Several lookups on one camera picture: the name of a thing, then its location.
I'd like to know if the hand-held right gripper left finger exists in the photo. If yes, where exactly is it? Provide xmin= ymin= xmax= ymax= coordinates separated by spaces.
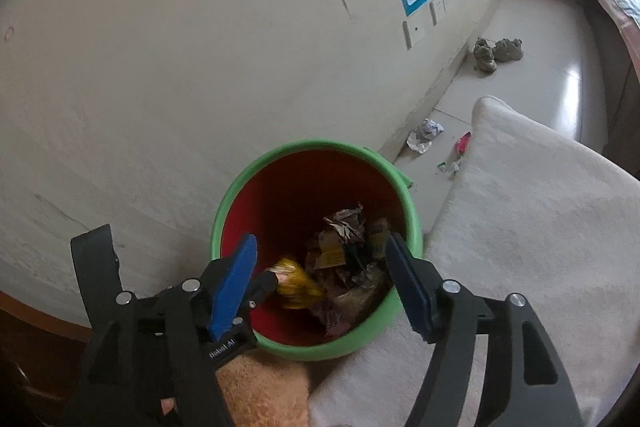
xmin=62 ymin=233 xmax=259 ymax=427

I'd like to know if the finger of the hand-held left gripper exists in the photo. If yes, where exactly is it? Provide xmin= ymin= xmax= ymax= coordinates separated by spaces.
xmin=242 ymin=271 xmax=280 ymax=310

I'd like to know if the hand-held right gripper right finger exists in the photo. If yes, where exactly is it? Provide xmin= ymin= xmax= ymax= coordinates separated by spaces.
xmin=384 ymin=232 xmax=583 ymax=427

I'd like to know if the golden yellow wrapper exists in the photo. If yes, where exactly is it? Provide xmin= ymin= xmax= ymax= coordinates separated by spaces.
xmin=264 ymin=257 xmax=326 ymax=311

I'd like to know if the pile of wrappers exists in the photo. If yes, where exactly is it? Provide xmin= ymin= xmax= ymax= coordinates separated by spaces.
xmin=302 ymin=202 xmax=393 ymax=323

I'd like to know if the green bucket with red inside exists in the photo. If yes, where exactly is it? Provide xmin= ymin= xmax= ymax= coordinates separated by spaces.
xmin=210 ymin=139 xmax=425 ymax=362

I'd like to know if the person's left forearm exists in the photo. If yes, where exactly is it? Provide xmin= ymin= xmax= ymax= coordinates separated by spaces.
xmin=212 ymin=349 xmax=314 ymax=427

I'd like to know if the brown wooden furniture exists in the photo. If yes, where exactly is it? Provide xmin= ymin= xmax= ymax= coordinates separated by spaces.
xmin=0 ymin=289 xmax=96 ymax=427

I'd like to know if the grey plush mat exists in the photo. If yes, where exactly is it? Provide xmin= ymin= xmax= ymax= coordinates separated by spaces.
xmin=307 ymin=96 xmax=640 ymax=427

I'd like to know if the crumpled white paper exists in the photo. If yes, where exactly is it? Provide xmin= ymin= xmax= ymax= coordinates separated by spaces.
xmin=406 ymin=118 xmax=445 ymax=154

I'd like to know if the grey-brown shoe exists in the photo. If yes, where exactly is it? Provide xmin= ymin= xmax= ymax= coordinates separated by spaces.
xmin=492 ymin=37 xmax=525 ymax=63
xmin=472 ymin=38 xmax=499 ymax=76

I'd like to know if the grey bed base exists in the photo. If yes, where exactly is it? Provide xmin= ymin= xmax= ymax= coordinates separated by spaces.
xmin=580 ymin=0 xmax=640 ymax=158

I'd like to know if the pink blanket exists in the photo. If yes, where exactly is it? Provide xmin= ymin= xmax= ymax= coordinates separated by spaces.
xmin=580 ymin=0 xmax=640 ymax=88

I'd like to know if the large white wall plate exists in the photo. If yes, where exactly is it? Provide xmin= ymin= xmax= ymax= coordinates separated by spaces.
xmin=403 ymin=20 xmax=424 ymax=50

